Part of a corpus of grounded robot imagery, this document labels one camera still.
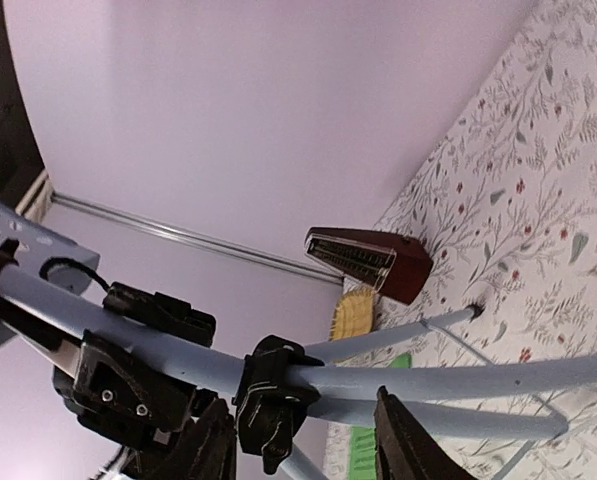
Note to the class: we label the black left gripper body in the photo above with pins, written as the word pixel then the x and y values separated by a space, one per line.
pixel 117 396

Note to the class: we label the green sheet music stack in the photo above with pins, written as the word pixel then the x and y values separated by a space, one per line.
pixel 350 452

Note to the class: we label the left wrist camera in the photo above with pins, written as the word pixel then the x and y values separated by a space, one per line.
pixel 161 312

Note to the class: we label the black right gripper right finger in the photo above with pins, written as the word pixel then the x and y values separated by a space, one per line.
pixel 404 450

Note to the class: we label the woven bamboo tray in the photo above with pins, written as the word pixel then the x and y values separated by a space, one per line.
pixel 353 315

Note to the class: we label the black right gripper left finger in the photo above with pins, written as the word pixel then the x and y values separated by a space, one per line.
pixel 207 449

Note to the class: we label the dark red metronome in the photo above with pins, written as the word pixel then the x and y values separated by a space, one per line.
pixel 393 265

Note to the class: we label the white perforated music stand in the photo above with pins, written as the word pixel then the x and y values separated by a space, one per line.
pixel 271 391

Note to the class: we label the aluminium corner post left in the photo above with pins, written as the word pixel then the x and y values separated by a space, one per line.
pixel 197 240

